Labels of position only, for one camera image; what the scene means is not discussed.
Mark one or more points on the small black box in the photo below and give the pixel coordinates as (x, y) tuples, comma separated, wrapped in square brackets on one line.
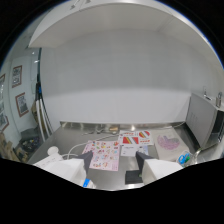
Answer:
[(134, 177)]

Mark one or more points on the framed picture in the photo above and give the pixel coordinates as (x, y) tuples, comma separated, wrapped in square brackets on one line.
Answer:
[(22, 104), (17, 76)]

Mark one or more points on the silver microwave oven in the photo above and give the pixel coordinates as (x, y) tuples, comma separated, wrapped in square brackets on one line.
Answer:
[(207, 125)]

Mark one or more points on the white paper leaflet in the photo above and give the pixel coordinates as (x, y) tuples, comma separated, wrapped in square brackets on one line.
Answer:
[(132, 150)]

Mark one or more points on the small blue white packet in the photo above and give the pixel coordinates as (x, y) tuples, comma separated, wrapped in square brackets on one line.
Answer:
[(88, 183)]

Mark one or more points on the white round plug adapter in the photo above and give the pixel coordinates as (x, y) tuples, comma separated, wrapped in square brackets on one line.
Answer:
[(53, 151)]

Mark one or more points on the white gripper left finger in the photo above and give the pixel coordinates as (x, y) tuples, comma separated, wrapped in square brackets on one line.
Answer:
[(74, 167)]

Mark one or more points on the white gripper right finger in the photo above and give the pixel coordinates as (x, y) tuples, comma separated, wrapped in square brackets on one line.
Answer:
[(156, 168)]

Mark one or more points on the pink sticker sheet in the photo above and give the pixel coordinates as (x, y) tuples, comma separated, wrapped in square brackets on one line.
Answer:
[(103, 155)]

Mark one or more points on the white leaning poles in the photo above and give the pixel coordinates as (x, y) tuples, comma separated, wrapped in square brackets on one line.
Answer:
[(42, 116)]

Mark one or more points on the red striped printed card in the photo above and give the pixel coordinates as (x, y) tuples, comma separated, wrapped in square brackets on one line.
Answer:
[(135, 138)]

